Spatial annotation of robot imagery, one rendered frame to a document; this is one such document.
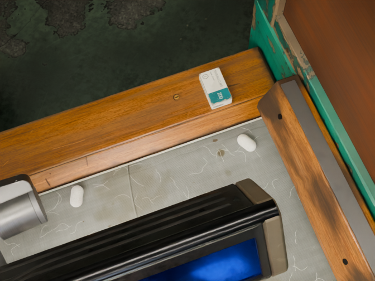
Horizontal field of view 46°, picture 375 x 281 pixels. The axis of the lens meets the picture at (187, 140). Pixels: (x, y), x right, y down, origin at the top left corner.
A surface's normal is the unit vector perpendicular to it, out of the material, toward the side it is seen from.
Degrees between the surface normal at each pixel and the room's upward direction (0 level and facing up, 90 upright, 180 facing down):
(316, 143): 0
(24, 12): 0
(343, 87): 90
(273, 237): 58
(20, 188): 39
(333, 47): 90
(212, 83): 0
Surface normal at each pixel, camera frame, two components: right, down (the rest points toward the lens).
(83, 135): -0.05, -0.37
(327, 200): -0.88, 0.15
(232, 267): 0.25, 0.54
